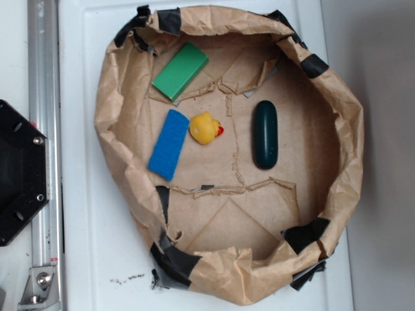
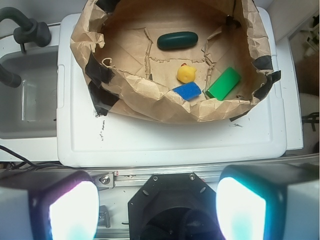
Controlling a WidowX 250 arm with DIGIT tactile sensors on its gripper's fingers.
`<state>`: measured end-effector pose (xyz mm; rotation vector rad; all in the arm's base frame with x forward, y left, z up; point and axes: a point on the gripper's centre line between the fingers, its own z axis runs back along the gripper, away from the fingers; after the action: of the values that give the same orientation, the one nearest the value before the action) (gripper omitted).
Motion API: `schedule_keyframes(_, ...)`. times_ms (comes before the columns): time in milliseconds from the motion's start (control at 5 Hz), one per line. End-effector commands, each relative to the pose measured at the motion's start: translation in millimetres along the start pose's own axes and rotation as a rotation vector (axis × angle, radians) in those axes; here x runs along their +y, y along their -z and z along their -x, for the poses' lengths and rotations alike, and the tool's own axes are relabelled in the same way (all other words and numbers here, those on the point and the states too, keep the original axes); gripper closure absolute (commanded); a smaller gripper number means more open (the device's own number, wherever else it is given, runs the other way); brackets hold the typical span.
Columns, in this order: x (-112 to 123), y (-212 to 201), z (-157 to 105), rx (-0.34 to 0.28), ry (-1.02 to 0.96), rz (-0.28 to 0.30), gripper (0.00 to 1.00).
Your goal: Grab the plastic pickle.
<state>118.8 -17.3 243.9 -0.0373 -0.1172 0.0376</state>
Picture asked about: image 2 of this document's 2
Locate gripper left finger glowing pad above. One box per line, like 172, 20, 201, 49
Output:
0, 170, 100, 240

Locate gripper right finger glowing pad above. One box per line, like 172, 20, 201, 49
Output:
216, 163, 320, 240

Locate dark green plastic pickle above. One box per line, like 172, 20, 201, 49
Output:
157, 31, 199, 51

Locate white plastic bin lid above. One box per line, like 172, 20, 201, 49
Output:
56, 14, 287, 168

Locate grey toy sink basin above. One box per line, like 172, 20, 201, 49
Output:
0, 46, 58, 139

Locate green plastic block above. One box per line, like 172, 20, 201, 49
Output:
205, 67, 242, 101

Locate blue sponge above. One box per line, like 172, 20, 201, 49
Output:
173, 82, 202, 101

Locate yellow rubber duck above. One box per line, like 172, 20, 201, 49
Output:
176, 63, 197, 84

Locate brown paper bag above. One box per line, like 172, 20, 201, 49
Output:
70, 0, 281, 124

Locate dark grey toy faucet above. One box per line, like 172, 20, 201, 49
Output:
0, 7, 52, 88

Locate black cable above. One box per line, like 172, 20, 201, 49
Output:
0, 145, 83, 173

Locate aluminium frame rail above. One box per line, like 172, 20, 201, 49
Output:
86, 153, 320, 188

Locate black octagonal mount plate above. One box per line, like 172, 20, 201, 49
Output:
128, 172, 224, 240

